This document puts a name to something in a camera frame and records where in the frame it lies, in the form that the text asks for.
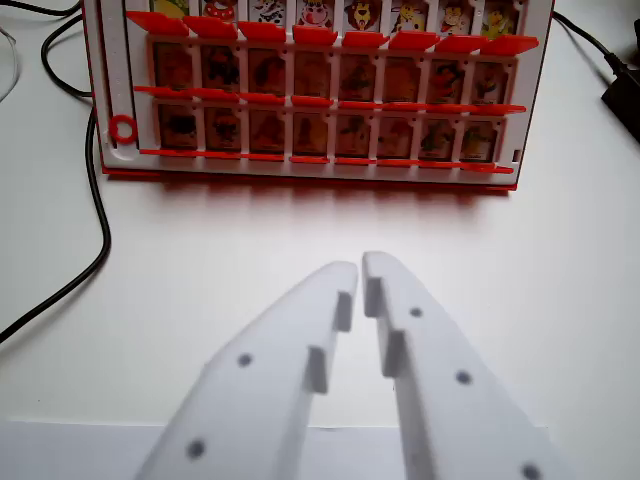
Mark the black box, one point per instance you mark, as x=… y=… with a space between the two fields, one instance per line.
x=625 y=107

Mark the red and white game board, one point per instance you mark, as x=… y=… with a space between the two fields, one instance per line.
x=117 y=65

